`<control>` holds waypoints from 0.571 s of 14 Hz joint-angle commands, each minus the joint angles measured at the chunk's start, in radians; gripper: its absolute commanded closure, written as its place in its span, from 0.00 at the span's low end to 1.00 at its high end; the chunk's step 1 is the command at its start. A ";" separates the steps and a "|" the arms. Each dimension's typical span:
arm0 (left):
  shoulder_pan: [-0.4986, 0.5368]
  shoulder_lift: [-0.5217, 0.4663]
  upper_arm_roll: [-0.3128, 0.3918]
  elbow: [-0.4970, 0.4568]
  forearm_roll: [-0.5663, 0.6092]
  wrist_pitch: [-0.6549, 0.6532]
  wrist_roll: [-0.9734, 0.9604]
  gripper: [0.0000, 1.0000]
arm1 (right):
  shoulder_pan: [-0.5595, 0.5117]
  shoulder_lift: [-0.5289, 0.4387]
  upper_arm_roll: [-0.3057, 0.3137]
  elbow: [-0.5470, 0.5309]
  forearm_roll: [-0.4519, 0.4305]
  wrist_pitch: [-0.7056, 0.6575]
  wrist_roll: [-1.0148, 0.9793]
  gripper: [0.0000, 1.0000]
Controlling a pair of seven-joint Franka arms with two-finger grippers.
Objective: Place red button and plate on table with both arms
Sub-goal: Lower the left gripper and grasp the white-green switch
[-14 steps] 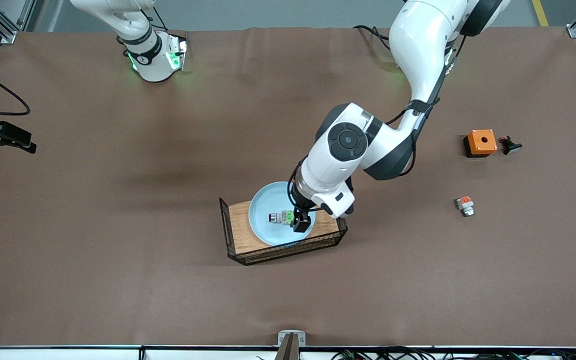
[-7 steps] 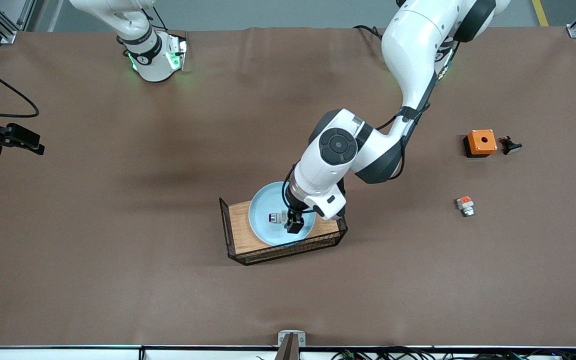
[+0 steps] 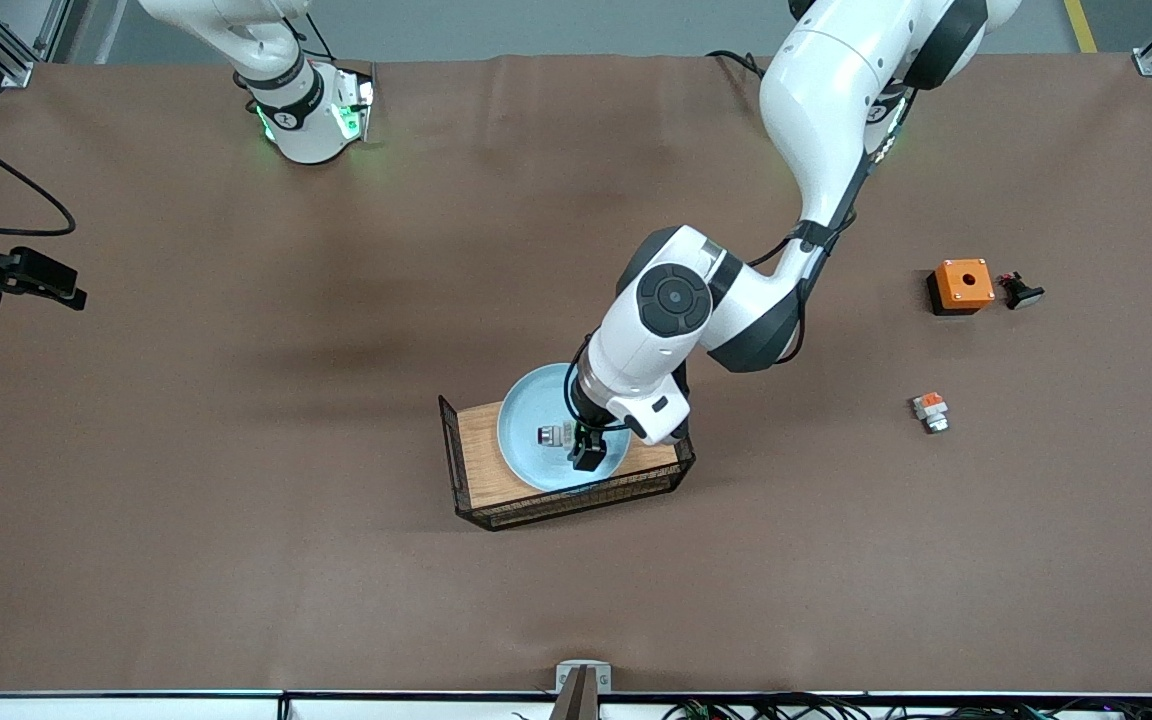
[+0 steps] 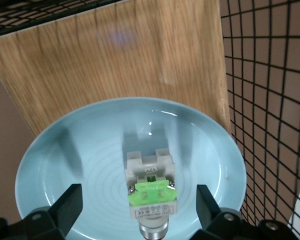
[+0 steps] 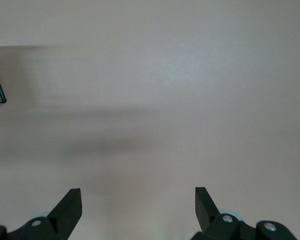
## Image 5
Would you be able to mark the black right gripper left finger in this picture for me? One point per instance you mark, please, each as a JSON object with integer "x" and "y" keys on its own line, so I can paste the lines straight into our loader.
{"x": 65, "y": 217}

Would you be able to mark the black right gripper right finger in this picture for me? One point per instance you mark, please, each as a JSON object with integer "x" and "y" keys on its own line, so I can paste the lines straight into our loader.
{"x": 207, "y": 212}

